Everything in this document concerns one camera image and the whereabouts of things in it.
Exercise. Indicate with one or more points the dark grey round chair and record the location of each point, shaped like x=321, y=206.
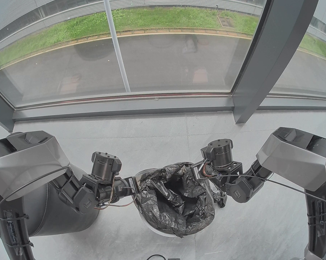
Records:
x=57, y=218

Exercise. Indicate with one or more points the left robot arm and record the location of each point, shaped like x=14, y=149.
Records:
x=30, y=158

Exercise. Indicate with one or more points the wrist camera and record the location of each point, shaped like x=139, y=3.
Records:
x=206, y=152
x=117, y=164

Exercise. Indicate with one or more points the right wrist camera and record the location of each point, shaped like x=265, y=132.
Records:
x=206, y=152

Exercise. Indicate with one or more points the window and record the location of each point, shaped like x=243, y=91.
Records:
x=274, y=50

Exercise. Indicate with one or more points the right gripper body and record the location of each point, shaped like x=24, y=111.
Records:
x=206, y=172

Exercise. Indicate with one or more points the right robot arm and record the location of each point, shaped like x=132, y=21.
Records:
x=293, y=158

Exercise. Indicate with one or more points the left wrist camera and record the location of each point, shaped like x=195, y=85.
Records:
x=117, y=164

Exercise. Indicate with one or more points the crumpled black plastic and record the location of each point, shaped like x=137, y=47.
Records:
x=220, y=199

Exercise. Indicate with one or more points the white trash bin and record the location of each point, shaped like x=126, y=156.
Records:
x=158, y=230

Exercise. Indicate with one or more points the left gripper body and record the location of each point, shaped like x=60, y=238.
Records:
x=126, y=187

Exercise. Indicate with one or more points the black plastic bag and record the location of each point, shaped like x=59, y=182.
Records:
x=163, y=210

